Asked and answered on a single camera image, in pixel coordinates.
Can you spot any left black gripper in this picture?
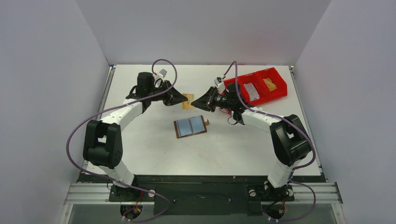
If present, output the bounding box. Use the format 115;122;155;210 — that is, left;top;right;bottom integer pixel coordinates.
148;80;188;107

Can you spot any gold card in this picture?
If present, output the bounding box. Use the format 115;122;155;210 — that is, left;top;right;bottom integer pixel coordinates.
182;93;195;110
263;78;277;92

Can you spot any brown leather card holder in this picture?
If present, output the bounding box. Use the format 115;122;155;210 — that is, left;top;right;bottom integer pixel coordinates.
174;115;210;139

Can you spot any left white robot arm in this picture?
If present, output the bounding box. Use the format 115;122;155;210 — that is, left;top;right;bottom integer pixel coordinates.
83;72;188;201

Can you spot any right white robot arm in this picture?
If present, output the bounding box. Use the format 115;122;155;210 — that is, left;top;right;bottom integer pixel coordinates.
192;83;312;199

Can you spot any gold card in bin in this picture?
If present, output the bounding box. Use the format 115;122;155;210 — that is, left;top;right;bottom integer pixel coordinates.
263;78;277;92

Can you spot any red left bin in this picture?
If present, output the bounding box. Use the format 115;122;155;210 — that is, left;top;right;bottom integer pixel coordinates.
222;80;248;108

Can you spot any red bin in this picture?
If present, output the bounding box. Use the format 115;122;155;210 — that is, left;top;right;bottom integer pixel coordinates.
222;80;248;108
255;67;288;104
238;72;269;105

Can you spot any red right bin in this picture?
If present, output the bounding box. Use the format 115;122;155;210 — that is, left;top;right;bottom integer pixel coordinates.
255;67;288;104

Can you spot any red middle bin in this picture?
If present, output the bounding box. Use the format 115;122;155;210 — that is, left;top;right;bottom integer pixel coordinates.
238;72;269;105

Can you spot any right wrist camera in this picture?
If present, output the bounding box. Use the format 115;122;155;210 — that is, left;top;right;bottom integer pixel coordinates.
214;77;225;94

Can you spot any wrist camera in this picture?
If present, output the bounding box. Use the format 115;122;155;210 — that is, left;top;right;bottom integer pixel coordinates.
214;77;225;94
157;69;167;79

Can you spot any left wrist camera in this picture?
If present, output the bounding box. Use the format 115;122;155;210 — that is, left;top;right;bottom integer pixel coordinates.
157;69;167;79

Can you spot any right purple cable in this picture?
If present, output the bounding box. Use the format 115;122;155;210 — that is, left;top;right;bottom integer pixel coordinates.
223;60;317;223

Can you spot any purple cable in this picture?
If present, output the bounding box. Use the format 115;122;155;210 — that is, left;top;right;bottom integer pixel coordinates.
66;58;178;223
223;60;317;223

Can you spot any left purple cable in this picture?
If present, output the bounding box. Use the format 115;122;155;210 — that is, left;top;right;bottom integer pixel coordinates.
66;58;178;223

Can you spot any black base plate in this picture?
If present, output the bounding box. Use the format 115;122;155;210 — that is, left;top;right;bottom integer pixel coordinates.
68;175;324;216

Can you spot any aluminium rail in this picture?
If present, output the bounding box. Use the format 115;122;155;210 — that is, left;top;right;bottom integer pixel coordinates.
64;182;341;205

